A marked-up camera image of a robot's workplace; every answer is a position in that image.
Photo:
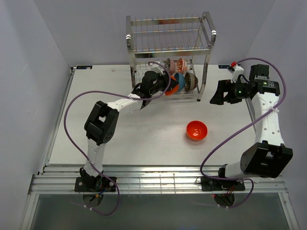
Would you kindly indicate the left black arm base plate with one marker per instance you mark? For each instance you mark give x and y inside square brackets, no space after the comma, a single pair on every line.
[108,184]

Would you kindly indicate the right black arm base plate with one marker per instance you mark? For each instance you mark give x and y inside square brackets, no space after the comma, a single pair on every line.
[208,184]

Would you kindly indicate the blue table sticker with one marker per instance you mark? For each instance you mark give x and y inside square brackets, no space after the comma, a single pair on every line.
[223,66]
[84,67]

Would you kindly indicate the brown bowl dark patterned rim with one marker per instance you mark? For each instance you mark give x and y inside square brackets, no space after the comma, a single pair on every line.
[191,82]

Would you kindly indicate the stainless steel dish rack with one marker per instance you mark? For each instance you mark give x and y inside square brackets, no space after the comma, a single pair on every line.
[190,38]

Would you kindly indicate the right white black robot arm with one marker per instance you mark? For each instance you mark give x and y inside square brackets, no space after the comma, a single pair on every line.
[268,156]

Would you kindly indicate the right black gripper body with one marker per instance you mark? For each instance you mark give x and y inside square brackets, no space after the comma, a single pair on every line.
[236,92]

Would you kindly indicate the orange plastic bowl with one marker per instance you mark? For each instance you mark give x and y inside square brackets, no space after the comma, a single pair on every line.
[169,93]
[196,130]

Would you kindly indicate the left blue table sticker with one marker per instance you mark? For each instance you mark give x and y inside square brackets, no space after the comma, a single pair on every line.
[84,67]

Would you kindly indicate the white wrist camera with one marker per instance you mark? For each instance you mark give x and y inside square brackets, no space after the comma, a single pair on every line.
[236,72]
[157,67]

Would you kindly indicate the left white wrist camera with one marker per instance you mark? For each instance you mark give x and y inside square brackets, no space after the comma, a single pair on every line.
[157,67]

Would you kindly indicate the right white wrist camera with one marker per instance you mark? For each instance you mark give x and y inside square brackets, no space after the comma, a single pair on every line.
[236,72]

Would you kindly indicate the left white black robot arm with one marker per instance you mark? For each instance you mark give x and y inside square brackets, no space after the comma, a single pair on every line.
[102,121]

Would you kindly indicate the grey leaf patterned bowl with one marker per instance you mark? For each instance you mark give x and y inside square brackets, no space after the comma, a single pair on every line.
[170,66]

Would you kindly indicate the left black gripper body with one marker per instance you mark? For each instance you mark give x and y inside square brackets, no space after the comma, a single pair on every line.
[162,83]

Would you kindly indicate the blue ceramic bowl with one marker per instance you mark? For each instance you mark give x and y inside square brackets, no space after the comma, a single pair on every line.
[180,79]

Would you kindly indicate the orange floral white bowl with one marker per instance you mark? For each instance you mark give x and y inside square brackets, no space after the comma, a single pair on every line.
[181,66]

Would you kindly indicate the right blue table sticker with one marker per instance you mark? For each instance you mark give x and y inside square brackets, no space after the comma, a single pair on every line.
[223,66]

